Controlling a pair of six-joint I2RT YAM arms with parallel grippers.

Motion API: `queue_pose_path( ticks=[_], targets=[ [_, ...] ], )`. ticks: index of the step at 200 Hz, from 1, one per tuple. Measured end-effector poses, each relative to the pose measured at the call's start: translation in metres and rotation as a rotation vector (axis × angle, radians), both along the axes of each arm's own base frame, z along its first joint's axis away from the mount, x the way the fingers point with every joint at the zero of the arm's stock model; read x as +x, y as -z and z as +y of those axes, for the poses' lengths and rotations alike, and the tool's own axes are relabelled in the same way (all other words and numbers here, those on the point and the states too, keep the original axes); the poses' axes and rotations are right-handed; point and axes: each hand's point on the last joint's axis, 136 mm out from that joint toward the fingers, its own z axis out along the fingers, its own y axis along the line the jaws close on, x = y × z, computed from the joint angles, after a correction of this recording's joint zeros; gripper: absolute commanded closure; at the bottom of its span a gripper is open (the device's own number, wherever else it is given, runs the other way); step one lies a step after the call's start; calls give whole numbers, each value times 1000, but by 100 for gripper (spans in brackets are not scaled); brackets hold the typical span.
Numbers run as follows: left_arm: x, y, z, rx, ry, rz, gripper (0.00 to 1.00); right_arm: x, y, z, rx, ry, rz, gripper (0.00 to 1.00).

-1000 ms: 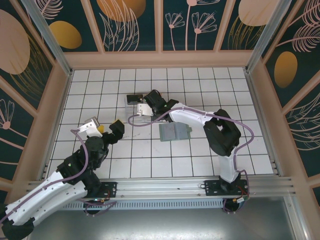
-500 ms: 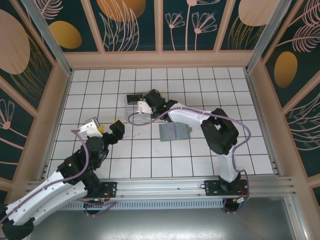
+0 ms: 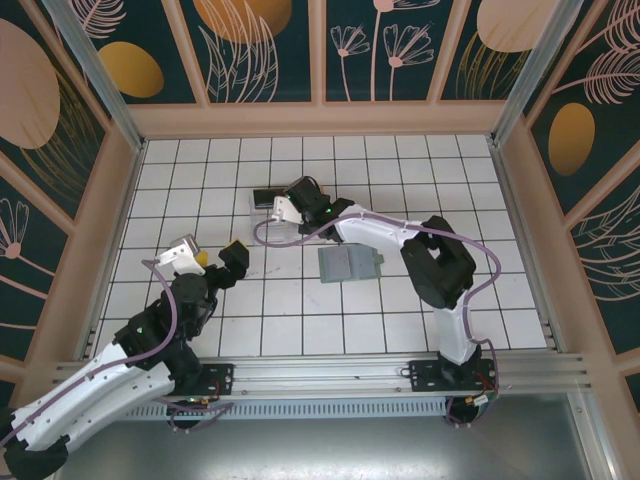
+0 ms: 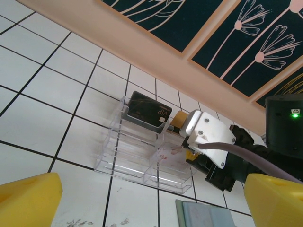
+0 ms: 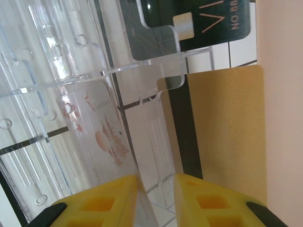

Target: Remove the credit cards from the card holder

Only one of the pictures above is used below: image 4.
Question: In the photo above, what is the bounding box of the clear acrylic card stand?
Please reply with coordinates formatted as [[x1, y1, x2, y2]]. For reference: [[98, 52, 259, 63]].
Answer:
[[93, 96, 198, 195]]

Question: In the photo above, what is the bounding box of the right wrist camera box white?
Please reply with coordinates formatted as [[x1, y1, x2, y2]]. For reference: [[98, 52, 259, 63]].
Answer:
[[179, 110, 237, 170]]

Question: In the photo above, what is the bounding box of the green translucent plastic card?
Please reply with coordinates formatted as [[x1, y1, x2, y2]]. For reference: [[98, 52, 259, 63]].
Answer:
[[175, 199, 237, 227]]

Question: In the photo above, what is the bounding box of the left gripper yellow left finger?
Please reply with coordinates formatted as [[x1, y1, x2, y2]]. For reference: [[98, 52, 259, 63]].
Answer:
[[0, 172, 62, 227]]

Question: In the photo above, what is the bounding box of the black VIP card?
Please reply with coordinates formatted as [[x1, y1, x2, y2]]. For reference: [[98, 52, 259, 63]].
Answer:
[[126, 91, 172, 126]]

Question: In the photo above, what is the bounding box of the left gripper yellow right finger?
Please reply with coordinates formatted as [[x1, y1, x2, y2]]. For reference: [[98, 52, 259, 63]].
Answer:
[[245, 173, 303, 227]]

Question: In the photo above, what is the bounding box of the gold card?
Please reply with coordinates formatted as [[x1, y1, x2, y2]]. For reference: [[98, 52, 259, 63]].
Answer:
[[170, 111, 190, 133]]

